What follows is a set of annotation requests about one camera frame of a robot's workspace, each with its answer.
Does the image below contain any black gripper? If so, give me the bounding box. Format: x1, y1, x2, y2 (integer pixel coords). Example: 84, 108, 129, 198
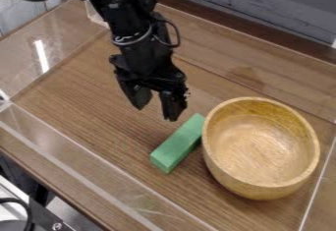
110, 32, 188, 122

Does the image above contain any green rectangular block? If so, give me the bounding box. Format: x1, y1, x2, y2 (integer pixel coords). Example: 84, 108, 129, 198
149, 113, 205, 174

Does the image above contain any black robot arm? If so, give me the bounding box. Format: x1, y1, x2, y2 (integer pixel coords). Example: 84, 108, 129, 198
86, 0, 188, 121

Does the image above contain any brown wooden bowl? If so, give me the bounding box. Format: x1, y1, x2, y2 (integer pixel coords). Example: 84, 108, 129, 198
202, 97, 320, 201

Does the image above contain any clear acrylic front wall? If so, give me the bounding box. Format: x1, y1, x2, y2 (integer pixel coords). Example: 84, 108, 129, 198
0, 101, 216, 231

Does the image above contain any black metal table frame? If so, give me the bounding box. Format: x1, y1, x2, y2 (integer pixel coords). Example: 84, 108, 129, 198
0, 154, 76, 231

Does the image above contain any black cable lower left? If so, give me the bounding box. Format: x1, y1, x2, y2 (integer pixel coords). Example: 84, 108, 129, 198
0, 197, 36, 231

